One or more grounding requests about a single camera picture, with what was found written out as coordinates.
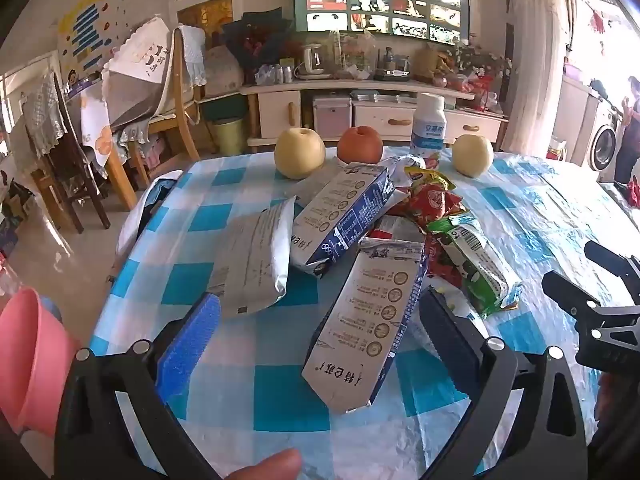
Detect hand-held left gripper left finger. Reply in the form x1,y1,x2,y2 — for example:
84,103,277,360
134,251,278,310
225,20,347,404
54,292,223,480

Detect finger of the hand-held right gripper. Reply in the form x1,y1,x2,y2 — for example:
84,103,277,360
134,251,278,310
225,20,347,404
541,270,602,322
583,240,640,307

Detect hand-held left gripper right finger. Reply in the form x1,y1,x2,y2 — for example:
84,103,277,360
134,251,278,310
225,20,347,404
419,290,589,480

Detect blue and white milk carton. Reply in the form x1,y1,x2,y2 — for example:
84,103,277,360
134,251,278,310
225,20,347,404
291,161,396,278
301,237,428,415

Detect white milk pouch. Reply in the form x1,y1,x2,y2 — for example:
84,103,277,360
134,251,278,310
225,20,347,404
207,196,297,318

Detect pink plastic bucket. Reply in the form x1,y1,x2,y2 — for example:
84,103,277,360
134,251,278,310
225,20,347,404
0,287,81,438

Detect person's left hand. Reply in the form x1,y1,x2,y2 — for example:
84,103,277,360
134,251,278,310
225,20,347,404
227,447,303,480

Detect blue checkered tablecloth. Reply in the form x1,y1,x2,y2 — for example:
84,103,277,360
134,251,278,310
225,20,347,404
87,147,640,480

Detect washing machine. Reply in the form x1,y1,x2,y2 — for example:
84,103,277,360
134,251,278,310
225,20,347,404
570,95,621,183

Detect red snack packet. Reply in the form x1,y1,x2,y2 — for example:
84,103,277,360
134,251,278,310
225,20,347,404
395,182,468,233

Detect blue plastic stool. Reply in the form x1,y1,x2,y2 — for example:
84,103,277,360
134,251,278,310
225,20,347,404
40,296,63,323

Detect yellow green snack packet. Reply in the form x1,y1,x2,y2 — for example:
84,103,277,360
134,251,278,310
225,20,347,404
405,166,458,193

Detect yellow pear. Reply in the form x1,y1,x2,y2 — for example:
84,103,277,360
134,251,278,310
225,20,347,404
452,133,495,178
274,127,326,180

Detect white and blue snack packet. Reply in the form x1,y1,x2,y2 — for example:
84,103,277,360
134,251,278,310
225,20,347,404
380,155,441,191

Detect green waste bin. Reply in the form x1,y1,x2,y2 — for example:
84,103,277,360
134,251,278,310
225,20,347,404
210,117,247,157

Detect dark wooden chair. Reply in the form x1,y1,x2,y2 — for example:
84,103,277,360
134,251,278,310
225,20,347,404
25,72,112,234

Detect white bottle with blue label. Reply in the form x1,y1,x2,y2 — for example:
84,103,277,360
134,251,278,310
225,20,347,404
410,92,447,158

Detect red apple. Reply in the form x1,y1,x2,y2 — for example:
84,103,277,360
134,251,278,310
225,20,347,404
336,125,384,165

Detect cream curtain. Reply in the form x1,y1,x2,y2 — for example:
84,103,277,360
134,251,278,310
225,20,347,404
502,0,571,156

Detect light wooden chair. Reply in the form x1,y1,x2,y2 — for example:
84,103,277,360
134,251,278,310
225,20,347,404
102,25,208,181

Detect dining table with printed cloth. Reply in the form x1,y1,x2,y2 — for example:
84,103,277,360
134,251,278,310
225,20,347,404
65,80,138,211

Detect cream television cabinet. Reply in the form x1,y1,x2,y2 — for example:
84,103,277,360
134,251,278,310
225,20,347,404
239,80,508,153

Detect pink metal case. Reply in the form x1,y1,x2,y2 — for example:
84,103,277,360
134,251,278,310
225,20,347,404
313,96,352,136

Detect white sack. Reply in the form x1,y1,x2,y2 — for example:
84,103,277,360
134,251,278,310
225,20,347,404
205,47,245,96

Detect grey lace chair cover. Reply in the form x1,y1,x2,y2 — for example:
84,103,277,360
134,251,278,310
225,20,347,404
22,75,68,146

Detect white embroidered chair cover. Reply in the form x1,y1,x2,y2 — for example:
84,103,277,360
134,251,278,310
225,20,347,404
102,15,173,128

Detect glass dome with flowers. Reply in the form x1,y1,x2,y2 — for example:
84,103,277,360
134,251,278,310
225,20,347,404
332,30,378,81

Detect white electric kettle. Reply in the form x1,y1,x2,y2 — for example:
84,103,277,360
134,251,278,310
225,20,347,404
301,44,326,75

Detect dark flower bouquet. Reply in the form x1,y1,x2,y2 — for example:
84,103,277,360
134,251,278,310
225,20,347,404
222,15,293,68

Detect wall poster with blue strips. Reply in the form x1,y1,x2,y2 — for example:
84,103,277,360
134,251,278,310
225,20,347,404
57,0,118,81

